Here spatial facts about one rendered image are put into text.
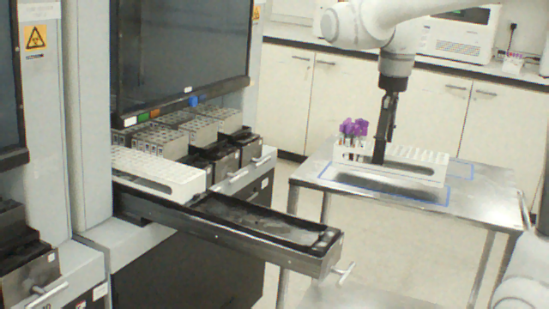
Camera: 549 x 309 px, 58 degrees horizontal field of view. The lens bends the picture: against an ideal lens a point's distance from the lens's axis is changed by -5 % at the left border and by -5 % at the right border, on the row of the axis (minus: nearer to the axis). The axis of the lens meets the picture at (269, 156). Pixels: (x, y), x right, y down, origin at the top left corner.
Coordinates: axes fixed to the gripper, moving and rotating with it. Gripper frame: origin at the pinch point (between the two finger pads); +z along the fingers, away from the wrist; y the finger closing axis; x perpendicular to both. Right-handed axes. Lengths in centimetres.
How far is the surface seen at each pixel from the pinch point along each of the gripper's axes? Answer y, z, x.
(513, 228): -10.9, 9.2, -35.8
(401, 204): -11.0, 9.4, -8.5
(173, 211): -41, 11, 39
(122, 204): -39, 14, 54
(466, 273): 108, 91, -39
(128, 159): -33, 4, 56
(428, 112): 192, 34, -1
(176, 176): -35, 5, 41
